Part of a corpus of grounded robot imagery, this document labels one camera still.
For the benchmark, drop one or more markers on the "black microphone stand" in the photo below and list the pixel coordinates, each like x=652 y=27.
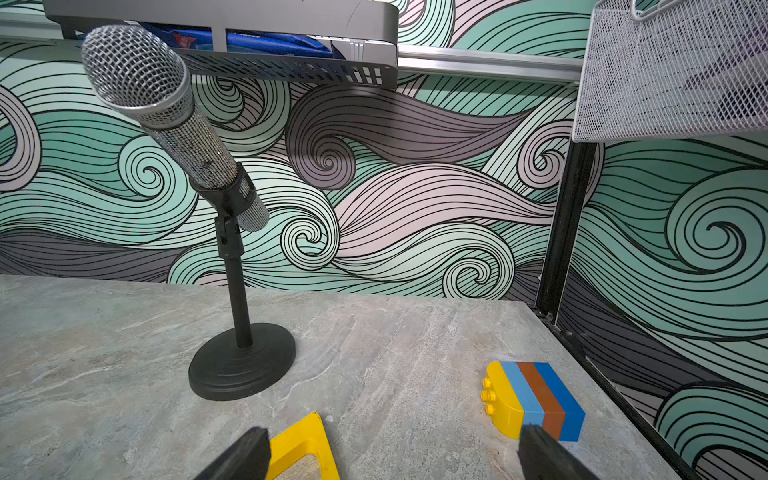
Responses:
x=250 y=357

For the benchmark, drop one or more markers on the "multicolour toy brick stack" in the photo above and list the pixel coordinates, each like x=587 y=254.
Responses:
x=517 y=394

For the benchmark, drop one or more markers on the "blue item in shelf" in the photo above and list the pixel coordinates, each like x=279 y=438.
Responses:
x=260 y=42

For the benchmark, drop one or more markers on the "aluminium wall rail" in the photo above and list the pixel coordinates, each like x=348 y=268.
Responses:
x=34 y=27

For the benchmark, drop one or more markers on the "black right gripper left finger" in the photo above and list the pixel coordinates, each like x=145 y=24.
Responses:
x=248 y=458

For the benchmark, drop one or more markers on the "white mesh wall basket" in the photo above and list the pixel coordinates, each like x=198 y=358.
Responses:
x=678 y=70

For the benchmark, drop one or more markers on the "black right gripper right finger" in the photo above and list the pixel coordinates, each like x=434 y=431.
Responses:
x=543 y=458

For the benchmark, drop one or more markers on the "silver glitter microphone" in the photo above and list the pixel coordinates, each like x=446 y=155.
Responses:
x=139 y=76

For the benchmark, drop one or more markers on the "yellow triangular plastic frame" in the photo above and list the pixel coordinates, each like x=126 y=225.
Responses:
x=306 y=437

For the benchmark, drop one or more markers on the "black corner frame post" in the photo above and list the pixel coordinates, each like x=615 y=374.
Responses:
x=572 y=191

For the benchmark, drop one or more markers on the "dark metal wall shelf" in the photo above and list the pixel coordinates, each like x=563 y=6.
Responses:
x=322 y=42

